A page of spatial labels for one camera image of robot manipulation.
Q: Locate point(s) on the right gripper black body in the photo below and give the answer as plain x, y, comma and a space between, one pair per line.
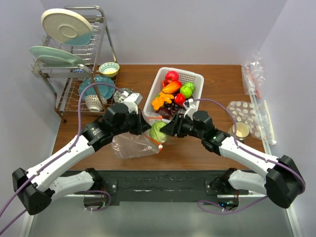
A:
185, 127

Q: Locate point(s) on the clear zip top bag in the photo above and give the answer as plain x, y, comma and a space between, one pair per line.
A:
127, 145

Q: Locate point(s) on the small green cabbage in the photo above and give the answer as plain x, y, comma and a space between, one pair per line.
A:
187, 89

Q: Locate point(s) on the red apple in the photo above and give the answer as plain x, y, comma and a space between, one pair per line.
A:
171, 76

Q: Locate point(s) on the yellow blue patterned bowl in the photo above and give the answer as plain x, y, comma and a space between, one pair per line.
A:
109, 69

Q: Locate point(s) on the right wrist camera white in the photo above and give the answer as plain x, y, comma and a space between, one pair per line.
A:
190, 108

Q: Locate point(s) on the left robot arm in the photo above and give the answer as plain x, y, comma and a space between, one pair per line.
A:
38, 186

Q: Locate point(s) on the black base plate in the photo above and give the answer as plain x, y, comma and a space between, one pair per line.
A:
164, 186

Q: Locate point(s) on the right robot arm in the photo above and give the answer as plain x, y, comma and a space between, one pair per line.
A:
277, 178

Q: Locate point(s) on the large green cabbage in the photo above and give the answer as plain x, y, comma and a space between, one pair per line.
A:
155, 133

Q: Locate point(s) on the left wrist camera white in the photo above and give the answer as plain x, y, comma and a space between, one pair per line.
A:
132, 101

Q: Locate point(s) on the large cream teal plate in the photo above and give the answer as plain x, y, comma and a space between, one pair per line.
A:
67, 27

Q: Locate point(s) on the stack of clear bags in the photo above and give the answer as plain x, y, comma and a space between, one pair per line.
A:
253, 79

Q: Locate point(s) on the red bell pepper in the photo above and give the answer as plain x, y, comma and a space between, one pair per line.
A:
179, 99

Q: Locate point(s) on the teal scalloped plate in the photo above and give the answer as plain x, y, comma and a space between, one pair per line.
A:
105, 90

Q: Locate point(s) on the grey patterned bowl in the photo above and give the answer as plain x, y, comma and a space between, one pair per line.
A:
93, 103

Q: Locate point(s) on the dark grapes bunch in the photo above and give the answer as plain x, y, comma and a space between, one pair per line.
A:
172, 107

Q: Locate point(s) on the polka dot plastic bag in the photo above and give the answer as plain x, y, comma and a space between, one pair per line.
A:
243, 111

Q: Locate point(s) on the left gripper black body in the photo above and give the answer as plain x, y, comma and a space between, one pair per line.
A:
135, 126

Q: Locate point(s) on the white plastic basket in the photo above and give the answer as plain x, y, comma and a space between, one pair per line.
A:
159, 83

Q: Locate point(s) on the pale green plate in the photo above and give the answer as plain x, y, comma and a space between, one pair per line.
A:
60, 61
38, 51

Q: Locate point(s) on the cream enamel mug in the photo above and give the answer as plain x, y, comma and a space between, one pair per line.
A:
241, 129

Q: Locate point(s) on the metal dish rack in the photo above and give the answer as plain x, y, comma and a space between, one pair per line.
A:
70, 52

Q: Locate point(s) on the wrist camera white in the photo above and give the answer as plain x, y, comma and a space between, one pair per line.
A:
132, 101
190, 108

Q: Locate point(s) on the black white floral bowl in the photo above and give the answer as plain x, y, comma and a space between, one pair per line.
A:
120, 95

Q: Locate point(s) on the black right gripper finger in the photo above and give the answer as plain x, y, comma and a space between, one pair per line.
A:
174, 122
168, 130

